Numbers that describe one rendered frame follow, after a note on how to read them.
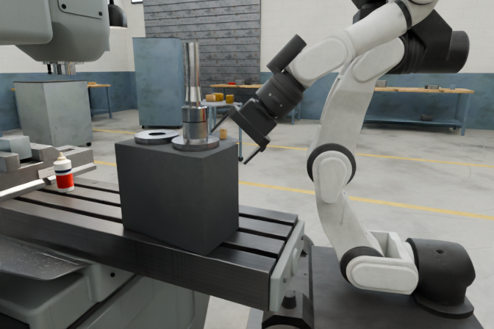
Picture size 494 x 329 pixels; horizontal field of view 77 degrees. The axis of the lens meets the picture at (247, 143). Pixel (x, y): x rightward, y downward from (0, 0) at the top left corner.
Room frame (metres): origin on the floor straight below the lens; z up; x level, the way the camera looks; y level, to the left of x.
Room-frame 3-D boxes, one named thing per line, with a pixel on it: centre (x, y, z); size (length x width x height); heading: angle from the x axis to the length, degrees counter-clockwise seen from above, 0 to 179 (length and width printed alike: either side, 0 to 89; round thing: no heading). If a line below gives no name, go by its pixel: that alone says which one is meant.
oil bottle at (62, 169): (0.81, 0.50, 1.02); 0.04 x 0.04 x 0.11
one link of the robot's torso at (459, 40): (0.91, -0.45, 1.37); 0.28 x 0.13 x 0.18; 80
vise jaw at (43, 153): (0.90, 0.63, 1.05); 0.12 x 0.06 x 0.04; 66
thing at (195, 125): (0.58, 0.10, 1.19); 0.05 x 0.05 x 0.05
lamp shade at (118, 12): (0.94, 0.38, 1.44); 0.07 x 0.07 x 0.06
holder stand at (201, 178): (0.60, 0.14, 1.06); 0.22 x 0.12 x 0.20; 61
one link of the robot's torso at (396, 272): (0.91, -0.43, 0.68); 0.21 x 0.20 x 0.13; 80
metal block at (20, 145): (0.85, 0.65, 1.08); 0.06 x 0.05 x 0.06; 66
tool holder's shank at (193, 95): (0.58, 0.10, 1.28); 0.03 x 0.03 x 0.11
